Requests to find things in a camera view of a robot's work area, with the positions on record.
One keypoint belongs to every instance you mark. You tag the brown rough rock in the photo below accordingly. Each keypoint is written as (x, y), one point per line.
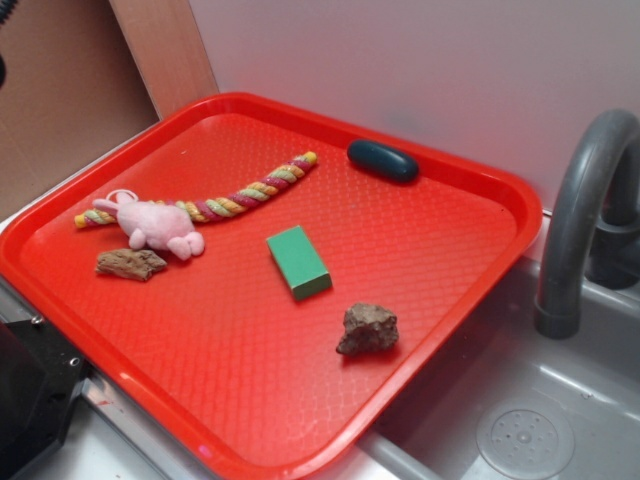
(368, 328)

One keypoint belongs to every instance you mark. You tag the green rectangular block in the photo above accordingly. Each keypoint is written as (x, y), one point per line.
(299, 263)

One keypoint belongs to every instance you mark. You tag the red plastic tray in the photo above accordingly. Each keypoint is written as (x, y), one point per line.
(216, 349)

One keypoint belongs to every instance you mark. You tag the dark teal oval object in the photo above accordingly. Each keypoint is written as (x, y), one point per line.
(382, 160)

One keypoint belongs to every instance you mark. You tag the pink plush bunny toy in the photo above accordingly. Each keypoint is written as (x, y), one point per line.
(157, 226)

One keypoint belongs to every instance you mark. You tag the brown bark wood piece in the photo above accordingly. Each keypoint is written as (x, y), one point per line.
(139, 265)

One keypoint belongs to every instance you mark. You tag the grey plastic toy sink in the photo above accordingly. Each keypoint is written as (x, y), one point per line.
(501, 401)

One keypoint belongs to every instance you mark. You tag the light wooden board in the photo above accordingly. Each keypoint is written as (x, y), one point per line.
(167, 48)

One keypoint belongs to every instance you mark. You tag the grey toy faucet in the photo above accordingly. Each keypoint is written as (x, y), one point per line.
(594, 229)

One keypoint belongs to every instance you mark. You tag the multicoloured twisted rope toy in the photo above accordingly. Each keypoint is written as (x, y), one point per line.
(251, 196)

